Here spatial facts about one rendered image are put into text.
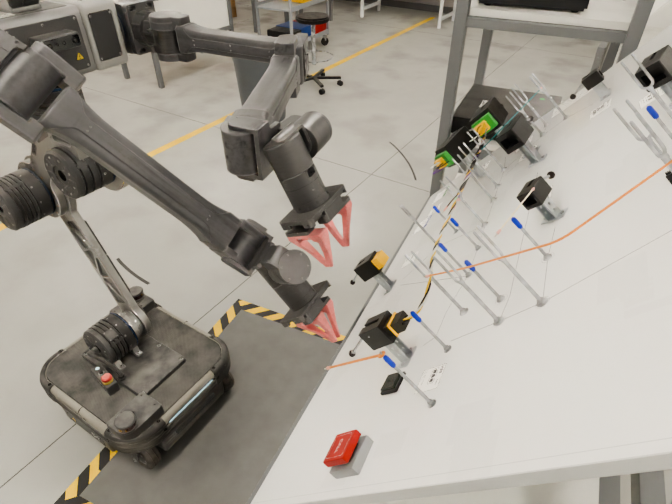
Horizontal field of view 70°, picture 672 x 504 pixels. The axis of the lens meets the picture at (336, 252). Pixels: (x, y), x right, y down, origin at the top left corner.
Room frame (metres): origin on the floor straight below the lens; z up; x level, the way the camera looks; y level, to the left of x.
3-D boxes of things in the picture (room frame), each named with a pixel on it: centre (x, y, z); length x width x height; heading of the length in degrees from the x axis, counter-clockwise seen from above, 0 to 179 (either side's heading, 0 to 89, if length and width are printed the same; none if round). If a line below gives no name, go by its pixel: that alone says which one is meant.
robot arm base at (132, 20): (1.32, 0.47, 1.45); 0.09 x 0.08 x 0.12; 147
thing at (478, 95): (1.64, -0.61, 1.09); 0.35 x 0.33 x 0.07; 155
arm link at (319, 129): (0.67, 0.08, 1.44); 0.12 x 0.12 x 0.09; 68
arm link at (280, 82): (0.84, 0.12, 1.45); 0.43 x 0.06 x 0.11; 174
